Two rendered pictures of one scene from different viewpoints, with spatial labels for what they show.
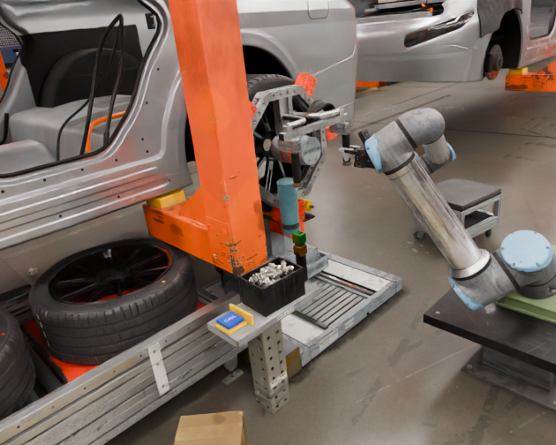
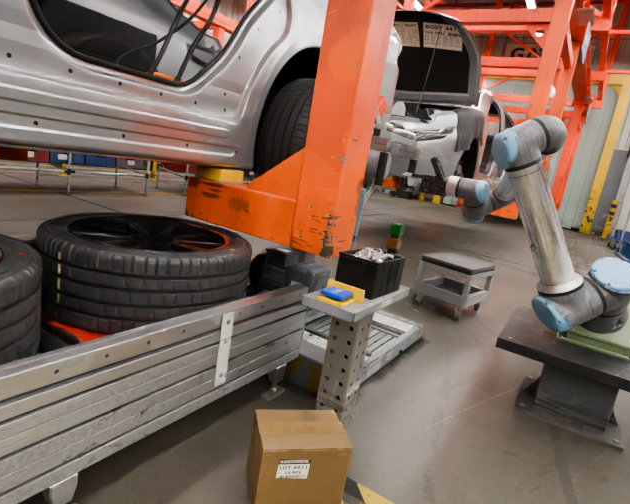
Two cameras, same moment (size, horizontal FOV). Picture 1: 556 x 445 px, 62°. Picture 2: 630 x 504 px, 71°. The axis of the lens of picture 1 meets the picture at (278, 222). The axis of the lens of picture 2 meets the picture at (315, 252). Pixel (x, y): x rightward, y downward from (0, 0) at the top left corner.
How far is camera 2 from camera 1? 0.88 m
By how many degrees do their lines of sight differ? 20
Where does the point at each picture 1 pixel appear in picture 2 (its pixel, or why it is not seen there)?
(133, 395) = (189, 376)
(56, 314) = (98, 251)
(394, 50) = not seen: hidden behind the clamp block
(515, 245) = (606, 268)
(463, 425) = (544, 456)
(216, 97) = (369, 43)
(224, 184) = (348, 142)
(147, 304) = (219, 266)
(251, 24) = not seen: hidden behind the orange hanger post
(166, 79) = (261, 44)
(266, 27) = not seen: hidden behind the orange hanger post
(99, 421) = (146, 401)
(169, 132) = (251, 100)
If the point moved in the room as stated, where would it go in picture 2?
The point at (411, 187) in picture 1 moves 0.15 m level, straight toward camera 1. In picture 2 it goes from (537, 187) to (560, 190)
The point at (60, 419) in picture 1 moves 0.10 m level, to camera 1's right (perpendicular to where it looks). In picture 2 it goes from (108, 380) to (158, 380)
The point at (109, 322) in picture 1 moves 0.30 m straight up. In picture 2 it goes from (171, 276) to (183, 165)
